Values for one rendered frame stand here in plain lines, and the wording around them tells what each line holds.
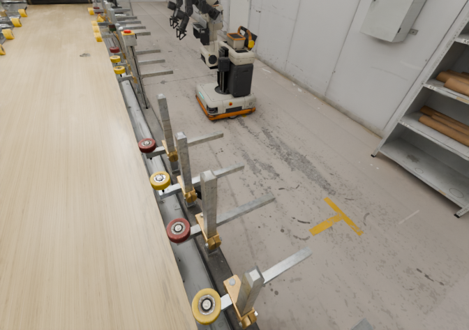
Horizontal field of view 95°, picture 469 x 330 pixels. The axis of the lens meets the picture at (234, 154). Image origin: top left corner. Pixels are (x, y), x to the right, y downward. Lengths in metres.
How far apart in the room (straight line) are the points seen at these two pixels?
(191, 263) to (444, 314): 1.69
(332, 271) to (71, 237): 1.59
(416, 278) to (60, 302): 2.06
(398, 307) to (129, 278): 1.69
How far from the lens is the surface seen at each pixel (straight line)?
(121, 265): 0.81
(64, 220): 0.98
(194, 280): 1.04
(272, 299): 1.69
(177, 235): 0.79
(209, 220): 0.73
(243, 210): 0.90
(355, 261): 1.99
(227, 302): 0.81
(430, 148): 3.14
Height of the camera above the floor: 1.61
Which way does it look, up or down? 43 degrees down
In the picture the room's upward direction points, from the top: 5 degrees clockwise
